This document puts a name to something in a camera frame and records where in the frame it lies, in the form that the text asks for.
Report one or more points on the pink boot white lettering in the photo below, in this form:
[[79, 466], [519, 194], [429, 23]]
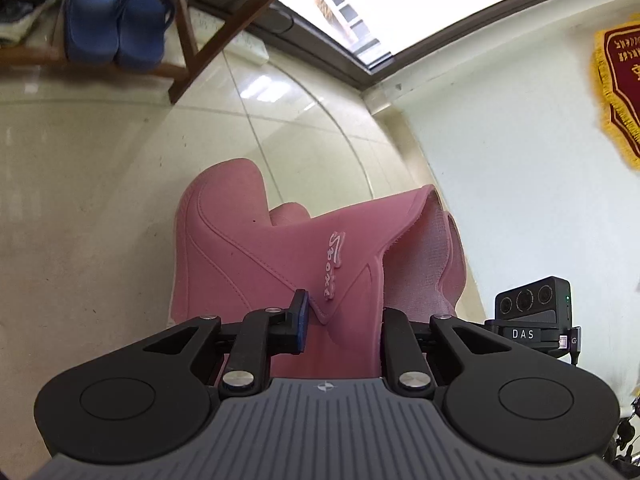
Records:
[[250, 260], [289, 215]]

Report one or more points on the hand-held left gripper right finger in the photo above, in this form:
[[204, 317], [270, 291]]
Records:
[[395, 325]]

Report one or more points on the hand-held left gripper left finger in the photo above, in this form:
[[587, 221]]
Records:
[[301, 320]]

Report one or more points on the red banner yellow fringe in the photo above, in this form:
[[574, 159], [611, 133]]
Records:
[[625, 85]]

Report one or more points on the wooden shoe rack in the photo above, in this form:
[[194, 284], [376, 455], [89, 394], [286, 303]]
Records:
[[242, 30]]

